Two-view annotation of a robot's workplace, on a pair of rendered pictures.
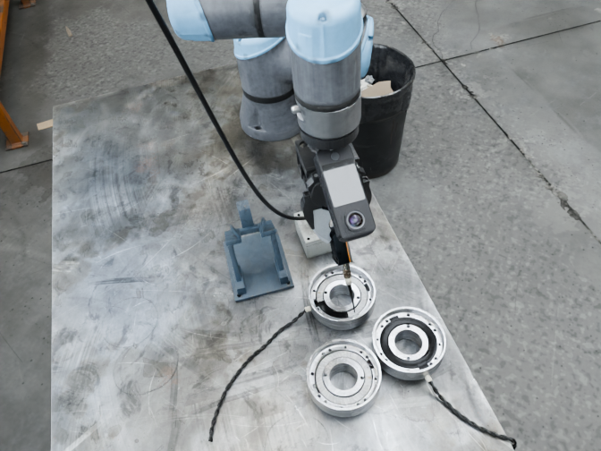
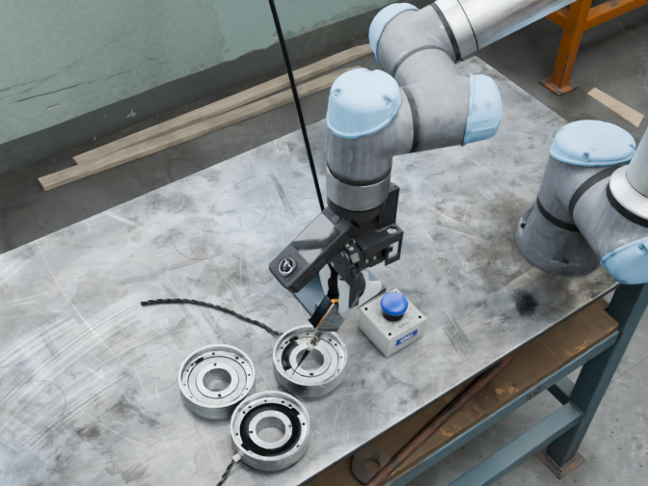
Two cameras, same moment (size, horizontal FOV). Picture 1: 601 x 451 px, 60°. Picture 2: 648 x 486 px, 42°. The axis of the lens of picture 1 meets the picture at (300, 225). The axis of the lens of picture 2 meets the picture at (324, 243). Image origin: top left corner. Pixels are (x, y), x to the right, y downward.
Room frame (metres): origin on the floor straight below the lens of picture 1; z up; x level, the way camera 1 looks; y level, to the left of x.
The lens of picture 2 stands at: (0.14, -0.70, 1.82)
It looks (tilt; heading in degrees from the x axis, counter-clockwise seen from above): 46 degrees down; 64
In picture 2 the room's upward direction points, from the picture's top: 3 degrees clockwise
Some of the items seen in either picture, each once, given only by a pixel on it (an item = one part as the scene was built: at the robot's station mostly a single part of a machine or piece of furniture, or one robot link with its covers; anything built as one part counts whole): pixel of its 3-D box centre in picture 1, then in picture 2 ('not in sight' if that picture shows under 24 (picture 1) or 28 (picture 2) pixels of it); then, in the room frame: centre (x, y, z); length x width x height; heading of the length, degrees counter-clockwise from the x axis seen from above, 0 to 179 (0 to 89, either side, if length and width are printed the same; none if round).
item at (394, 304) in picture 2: not in sight; (392, 310); (0.58, -0.03, 0.85); 0.04 x 0.04 x 0.05
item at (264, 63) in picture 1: (268, 51); (588, 170); (0.92, 0.02, 0.97); 0.13 x 0.12 x 0.14; 82
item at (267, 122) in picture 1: (272, 99); (567, 221); (0.92, 0.03, 0.85); 0.15 x 0.15 x 0.10
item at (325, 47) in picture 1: (325, 46); (364, 125); (0.49, -0.05, 1.23); 0.09 x 0.08 x 0.11; 172
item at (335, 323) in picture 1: (342, 298); (310, 363); (0.44, -0.05, 0.82); 0.10 x 0.10 x 0.04
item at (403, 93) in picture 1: (366, 115); not in sight; (1.61, -0.31, 0.21); 0.34 x 0.34 x 0.43
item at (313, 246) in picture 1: (318, 227); (394, 320); (0.58, -0.03, 0.82); 0.08 x 0.07 x 0.05; 12
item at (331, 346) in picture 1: (343, 378); (217, 383); (0.30, -0.03, 0.82); 0.10 x 0.10 x 0.04
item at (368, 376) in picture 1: (343, 378); (217, 383); (0.30, -0.03, 0.82); 0.08 x 0.08 x 0.02
